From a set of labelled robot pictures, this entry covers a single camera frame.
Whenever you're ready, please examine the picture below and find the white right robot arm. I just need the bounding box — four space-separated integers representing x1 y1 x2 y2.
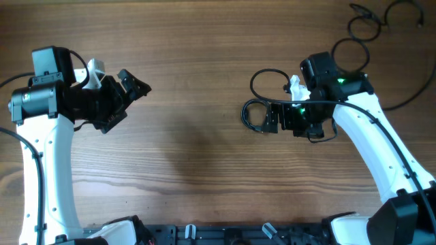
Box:
270 52 435 244

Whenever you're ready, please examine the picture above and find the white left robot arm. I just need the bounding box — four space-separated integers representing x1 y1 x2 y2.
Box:
8 46 154 244

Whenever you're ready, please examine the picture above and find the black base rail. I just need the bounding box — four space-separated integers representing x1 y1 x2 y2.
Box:
81 223 386 245

